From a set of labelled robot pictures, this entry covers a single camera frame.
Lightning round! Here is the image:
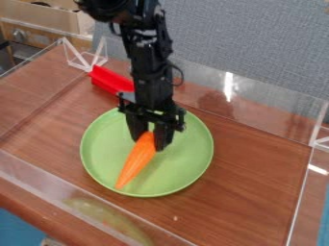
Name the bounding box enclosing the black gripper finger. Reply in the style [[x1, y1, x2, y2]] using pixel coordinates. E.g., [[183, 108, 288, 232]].
[[152, 122, 175, 152], [125, 114, 148, 141]]

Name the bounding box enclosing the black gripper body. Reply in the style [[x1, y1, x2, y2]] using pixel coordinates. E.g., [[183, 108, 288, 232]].
[[116, 92, 185, 132]]

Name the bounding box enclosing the orange toy carrot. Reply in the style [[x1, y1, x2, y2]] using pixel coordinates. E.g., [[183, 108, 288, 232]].
[[115, 132, 155, 189]]

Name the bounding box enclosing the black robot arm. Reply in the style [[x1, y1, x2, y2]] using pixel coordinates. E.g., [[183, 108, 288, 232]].
[[73, 0, 184, 152]]

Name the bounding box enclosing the green round plate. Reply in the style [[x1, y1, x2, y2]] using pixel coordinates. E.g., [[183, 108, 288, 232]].
[[80, 110, 214, 198]]

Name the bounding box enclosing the red plastic block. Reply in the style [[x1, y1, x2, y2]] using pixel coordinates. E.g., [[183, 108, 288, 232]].
[[88, 65, 135, 95]]

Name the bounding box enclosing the cardboard box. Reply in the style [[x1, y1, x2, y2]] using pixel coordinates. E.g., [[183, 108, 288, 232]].
[[0, 0, 95, 35]]

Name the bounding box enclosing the clear acrylic triangle bracket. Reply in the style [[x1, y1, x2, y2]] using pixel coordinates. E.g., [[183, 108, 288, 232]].
[[61, 37, 108, 73]]

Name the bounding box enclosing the clear acrylic tray wall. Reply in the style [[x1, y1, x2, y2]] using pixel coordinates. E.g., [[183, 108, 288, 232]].
[[0, 43, 327, 246]]

